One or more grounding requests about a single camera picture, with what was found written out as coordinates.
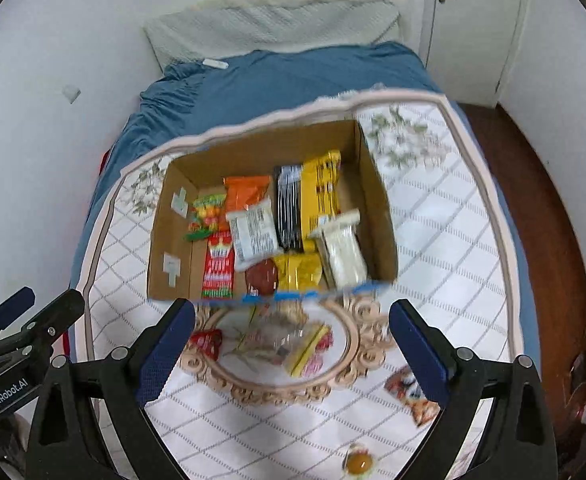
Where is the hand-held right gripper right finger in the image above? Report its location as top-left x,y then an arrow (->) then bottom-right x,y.
389,299 -> 560,480

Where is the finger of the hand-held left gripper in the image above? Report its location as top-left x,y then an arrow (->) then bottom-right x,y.
0,287 -> 36,347
0,288 -> 86,362

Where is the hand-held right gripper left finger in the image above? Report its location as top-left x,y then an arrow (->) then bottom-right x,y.
27,298 -> 197,480

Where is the long red snack packet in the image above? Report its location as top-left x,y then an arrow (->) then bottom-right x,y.
201,232 -> 236,302

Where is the clear packet with brown snack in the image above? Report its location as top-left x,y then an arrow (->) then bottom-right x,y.
240,304 -> 310,358

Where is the cardboard box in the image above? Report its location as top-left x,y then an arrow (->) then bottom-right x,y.
146,119 -> 400,307

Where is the dark red snack packet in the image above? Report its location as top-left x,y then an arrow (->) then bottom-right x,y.
244,259 -> 280,295

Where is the plain white snack packet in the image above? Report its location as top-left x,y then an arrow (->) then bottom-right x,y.
313,209 -> 370,290

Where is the green snack packet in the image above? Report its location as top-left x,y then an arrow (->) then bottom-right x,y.
186,194 -> 227,242

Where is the white packet with printed label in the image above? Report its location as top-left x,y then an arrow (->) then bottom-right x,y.
225,198 -> 284,273

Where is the small yellow snack packet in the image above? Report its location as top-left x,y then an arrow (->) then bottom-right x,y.
272,251 -> 324,292

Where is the black and yellow snack packet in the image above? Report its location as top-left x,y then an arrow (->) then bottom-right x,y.
272,151 -> 344,254

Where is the panda face snack packet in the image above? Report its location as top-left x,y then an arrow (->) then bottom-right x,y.
384,366 -> 426,403

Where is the small red snack packet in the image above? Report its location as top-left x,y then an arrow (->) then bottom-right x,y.
189,329 -> 224,362

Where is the orange and white snack packet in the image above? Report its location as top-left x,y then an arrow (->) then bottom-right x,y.
407,395 -> 442,428

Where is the floral checked mat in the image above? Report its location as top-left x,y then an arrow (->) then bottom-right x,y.
80,87 -> 528,480

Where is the clear packet with egg yolk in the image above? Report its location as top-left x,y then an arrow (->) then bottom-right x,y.
344,444 -> 375,477

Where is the red cloth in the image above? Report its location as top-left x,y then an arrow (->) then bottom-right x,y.
62,151 -> 112,357

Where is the bed with blue sheet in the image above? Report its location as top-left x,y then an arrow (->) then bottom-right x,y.
69,41 -> 544,480

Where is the white door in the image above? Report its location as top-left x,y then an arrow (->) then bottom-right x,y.
417,0 -> 532,109

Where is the grey textured pillow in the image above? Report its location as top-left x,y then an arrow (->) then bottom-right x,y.
144,0 -> 404,74

